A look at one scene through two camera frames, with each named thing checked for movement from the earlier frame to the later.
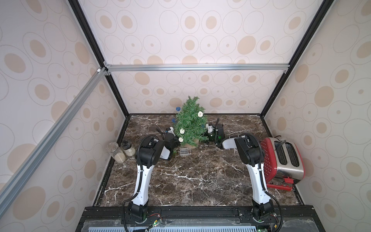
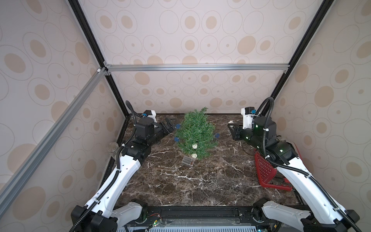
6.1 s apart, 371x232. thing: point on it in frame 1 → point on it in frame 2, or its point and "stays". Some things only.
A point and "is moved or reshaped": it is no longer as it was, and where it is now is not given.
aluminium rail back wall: x=198 y=67 stays
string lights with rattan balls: x=200 y=114 → x=193 y=155
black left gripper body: x=176 y=144 → x=160 y=132
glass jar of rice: x=113 y=148 stays
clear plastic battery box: x=184 y=152 → x=187 y=160
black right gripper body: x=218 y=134 → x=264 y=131
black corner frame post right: x=325 y=7 stays
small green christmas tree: x=191 y=122 is moved or reshaped
